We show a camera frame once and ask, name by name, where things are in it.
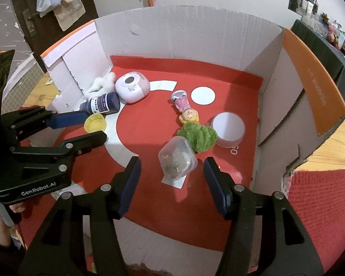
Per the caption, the white jar lid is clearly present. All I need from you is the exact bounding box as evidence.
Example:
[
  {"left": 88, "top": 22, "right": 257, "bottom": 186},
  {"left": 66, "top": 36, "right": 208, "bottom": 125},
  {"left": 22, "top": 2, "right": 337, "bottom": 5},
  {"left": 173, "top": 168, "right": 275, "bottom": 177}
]
[{"left": 208, "top": 112, "right": 246, "bottom": 148}]

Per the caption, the beige paper bag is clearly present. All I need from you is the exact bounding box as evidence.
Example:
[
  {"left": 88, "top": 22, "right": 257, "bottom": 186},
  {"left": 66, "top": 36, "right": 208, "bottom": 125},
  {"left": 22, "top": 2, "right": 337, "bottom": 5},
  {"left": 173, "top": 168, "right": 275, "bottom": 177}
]
[{"left": 53, "top": 0, "right": 86, "bottom": 32}]

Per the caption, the red knitted mat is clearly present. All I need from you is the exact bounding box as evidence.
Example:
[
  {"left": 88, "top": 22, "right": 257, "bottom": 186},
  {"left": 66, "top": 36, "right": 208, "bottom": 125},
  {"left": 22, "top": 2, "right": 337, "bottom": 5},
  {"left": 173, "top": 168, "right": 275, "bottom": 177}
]
[{"left": 285, "top": 168, "right": 345, "bottom": 273}]

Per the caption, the orange and white cardboard box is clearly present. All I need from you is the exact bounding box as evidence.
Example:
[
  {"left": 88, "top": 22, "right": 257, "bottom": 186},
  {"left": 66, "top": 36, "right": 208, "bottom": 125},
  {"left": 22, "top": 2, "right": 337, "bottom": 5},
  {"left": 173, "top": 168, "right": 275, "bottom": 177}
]
[{"left": 40, "top": 4, "right": 345, "bottom": 273}]

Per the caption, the black cloth table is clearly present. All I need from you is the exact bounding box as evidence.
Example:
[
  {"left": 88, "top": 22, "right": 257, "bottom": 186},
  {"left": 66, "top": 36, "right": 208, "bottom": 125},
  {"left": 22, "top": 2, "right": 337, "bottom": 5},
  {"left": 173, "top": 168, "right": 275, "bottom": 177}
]
[{"left": 290, "top": 20, "right": 345, "bottom": 75}]

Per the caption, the dark blue bottle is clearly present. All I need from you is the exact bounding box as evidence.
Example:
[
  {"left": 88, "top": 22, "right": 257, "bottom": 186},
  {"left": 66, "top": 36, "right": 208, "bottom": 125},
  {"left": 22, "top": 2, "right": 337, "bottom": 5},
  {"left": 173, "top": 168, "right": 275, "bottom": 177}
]
[{"left": 80, "top": 91, "right": 121, "bottom": 115}]

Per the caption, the white grid cutting mat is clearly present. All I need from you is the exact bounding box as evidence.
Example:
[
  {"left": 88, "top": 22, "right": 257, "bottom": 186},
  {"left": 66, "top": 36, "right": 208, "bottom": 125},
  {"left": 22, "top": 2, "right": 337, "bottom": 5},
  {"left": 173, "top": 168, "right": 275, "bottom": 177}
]
[{"left": 1, "top": 53, "right": 45, "bottom": 101}]

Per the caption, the clear plastic box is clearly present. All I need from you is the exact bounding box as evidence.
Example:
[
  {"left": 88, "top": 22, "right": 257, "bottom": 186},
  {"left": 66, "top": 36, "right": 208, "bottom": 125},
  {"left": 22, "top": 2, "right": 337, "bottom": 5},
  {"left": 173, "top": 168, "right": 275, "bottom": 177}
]
[{"left": 158, "top": 136, "right": 198, "bottom": 179}]

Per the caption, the pink doll figurine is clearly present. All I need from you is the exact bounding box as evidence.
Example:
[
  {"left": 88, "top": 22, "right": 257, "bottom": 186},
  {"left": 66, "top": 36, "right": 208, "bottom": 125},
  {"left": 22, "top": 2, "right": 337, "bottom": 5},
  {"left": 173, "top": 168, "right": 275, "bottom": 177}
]
[{"left": 170, "top": 90, "right": 200, "bottom": 126}]

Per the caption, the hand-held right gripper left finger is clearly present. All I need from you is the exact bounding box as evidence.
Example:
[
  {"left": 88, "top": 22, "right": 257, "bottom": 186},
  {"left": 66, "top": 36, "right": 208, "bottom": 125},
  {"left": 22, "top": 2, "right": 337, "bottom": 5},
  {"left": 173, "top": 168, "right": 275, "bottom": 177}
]
[{"left": 18, "top": 156, "right": 142, "bottom": 276}]

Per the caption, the clear plastic bag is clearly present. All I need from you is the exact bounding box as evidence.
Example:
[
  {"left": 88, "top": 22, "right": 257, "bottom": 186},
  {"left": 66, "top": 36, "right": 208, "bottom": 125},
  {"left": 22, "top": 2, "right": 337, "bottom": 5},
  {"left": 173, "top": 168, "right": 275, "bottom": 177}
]
[{"left": 36, "top": 0, "right": 61, "bottom": 18}]

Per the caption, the metal door handle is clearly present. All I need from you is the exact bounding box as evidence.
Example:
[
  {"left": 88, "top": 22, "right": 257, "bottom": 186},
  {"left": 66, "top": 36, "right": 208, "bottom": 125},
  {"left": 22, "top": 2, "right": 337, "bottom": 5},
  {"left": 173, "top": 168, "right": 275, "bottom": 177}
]
[{"left": 22, "top": 9, "right": 39, "bottom": 38}]

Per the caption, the row of small goods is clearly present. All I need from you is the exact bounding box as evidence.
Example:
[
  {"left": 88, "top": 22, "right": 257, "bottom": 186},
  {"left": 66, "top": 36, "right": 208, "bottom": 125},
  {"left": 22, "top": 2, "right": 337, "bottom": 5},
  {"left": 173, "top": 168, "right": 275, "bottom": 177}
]
[{"left": 305, "top": 11, "right": 345, "bottom": 66}]

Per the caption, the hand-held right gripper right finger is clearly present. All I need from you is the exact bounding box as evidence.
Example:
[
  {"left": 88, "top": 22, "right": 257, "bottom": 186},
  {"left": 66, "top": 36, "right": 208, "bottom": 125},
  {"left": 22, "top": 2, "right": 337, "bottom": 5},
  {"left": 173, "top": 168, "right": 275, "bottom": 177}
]
[{"left": 203, "top": 157, "right": 325, "bottom": 276}]

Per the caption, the green yarn ball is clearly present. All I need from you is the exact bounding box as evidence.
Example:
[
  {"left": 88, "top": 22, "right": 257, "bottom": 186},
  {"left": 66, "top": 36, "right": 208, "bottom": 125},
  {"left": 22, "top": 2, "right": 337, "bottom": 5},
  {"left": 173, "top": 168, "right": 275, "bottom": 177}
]
[{"left": 177, "top": 122, "right": 218, "bottom": 153}]

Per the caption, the yellow plastic cap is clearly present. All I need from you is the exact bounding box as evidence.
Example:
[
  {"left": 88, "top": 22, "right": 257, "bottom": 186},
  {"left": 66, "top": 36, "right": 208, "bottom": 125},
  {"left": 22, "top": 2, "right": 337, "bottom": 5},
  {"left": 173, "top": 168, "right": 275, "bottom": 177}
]
[{"left": 84, "top": 113, "right": 107, "bottom": 133}]

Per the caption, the white fluffy toy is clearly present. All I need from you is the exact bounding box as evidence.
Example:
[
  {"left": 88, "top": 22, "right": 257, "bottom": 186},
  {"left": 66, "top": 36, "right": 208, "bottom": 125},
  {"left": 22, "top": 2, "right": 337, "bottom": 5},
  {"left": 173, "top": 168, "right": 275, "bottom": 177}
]
[{"left": 86, "top": 72, "right": 117, "bottom": 95}]

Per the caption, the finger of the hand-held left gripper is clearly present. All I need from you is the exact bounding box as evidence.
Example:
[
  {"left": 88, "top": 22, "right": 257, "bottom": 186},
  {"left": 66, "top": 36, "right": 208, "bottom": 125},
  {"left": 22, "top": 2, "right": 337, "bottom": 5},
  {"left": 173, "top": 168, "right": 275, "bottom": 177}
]
[
  {"left": 0, "top": 106, "right": 88, "bottom": 144},
  {"left": 10, "top": 130, "right": 108, "bottom": 176}
]

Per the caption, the pink and white round device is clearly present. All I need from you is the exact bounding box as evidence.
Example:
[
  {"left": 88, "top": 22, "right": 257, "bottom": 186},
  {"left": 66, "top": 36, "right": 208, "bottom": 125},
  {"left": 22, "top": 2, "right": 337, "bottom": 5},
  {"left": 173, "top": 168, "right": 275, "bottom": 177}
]
[{"left": 115, "top": 71, "right": 150, "bottom": 104}]

